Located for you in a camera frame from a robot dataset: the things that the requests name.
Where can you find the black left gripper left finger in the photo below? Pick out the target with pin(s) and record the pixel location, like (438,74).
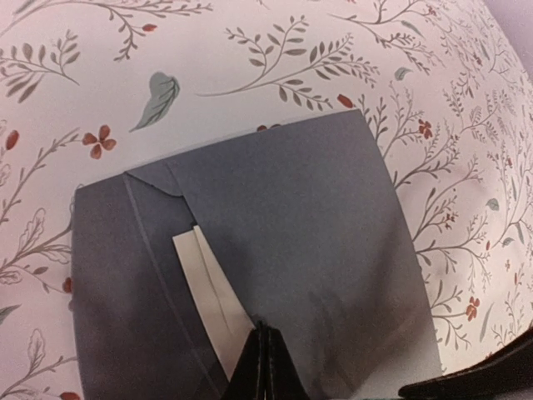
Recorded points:
(248,379)

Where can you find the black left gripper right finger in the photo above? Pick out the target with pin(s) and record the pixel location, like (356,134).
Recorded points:
(282,381)

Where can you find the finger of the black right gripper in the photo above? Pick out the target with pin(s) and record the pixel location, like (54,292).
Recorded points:
(509,370)

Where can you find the grey-blue envelope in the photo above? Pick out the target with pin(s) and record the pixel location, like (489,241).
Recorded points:
(308,230)

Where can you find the beige lined letter paper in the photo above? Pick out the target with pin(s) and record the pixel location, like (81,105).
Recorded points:
(225,320)

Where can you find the floral patterned table mat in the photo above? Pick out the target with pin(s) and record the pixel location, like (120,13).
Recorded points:
(92,89)

